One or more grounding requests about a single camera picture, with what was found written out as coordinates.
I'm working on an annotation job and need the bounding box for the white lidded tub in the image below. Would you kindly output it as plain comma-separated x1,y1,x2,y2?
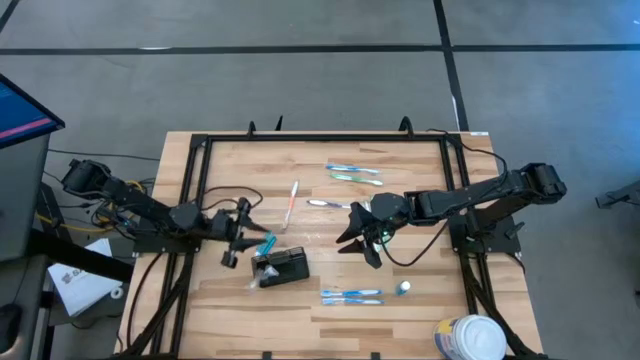
432,313,509,360

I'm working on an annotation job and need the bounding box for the purple white toothbrush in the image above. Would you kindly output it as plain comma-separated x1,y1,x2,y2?
305,198,354,210

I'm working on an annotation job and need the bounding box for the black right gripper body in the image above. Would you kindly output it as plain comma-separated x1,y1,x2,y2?
362,207,396,270

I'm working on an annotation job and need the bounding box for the blue screen monitor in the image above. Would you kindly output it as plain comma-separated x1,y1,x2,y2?
0,72,67,150

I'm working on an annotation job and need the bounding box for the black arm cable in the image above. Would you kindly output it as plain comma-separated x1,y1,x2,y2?
379,127,509,268
199,185,265,214

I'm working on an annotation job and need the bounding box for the yellow cable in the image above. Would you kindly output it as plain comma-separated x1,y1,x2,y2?
34,178,151,234

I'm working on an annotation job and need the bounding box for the orange white toothbrush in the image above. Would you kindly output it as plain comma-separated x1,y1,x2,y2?
282,179,300,231

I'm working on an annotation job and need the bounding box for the thin black floor cable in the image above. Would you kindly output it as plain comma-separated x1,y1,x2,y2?
47,147,162,163

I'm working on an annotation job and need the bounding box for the black base cable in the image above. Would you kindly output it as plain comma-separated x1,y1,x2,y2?
124,252,166,351

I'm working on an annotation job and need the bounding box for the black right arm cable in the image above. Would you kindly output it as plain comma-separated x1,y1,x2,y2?
379,127,509,268

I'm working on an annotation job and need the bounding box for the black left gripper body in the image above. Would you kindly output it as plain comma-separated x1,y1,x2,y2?
209,197,251,270

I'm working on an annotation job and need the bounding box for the black metal table frame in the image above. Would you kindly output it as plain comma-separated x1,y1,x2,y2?
115,130,549,360

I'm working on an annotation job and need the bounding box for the black desk beam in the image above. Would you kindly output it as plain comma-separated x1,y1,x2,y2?
27,227,135,284

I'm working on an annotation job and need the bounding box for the black device with light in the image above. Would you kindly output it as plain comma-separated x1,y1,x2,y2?
0,302,24,354

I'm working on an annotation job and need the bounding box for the white printed booklet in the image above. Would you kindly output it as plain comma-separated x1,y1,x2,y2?
47,237,124,318

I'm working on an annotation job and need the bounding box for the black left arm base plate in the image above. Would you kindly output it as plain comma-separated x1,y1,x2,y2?
132,213,205,255

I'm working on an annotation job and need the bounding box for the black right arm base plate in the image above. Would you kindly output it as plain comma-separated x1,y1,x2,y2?
447,212,522,255

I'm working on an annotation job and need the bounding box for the black wire basket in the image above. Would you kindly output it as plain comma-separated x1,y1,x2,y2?
251,246,311,290

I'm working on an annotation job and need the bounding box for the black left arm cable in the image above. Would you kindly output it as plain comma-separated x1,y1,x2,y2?
199,185,265,214

